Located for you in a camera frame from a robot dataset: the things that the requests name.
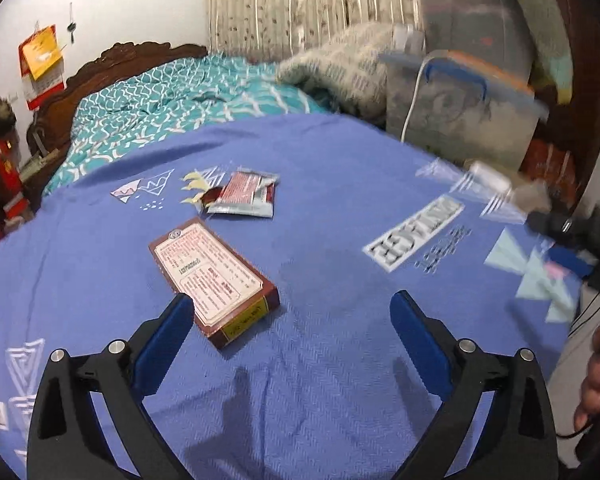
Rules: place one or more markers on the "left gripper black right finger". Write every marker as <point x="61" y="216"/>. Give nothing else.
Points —
<point x="518" y="439"/>

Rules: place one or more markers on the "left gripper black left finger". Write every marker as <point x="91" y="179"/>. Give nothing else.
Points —
<point x="65" y="437"/>

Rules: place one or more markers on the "person right hand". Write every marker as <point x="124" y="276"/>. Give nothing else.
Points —
<point x="589" y="405"/>

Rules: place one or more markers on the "clear storage bin blue lid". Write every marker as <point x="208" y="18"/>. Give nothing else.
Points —
<point x="460" y="108"/>

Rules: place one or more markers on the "yellow red medicine box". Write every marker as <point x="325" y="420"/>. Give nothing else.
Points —
<point x="229" y="294"/>

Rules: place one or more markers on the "cluttered metal shelf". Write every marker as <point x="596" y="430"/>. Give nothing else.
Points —
<point x="14" y="206"/>

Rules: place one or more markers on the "blue patterned bed blanket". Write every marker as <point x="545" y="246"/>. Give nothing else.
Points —
<point x="322" y="388"/>

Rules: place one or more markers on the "red gift box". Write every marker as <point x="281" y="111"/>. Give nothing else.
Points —
<point x="10" y="183"/>

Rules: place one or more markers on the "grey knitted blanket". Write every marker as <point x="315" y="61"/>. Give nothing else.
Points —
<point x="347" y="67"/>

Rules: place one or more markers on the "dark red foil sachet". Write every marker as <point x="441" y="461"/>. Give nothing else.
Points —
<point x="248" y="193"/>

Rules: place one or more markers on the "teal patterned bed sheet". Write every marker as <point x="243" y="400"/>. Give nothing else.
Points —
<point x="174" y="98"/>

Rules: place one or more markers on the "beige patterned curtain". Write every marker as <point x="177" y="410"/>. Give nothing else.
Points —
<point x="271" y="30"/>

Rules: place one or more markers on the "orange red wall calendar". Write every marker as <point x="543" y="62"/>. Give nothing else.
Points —
<point x="41" y="67"/>

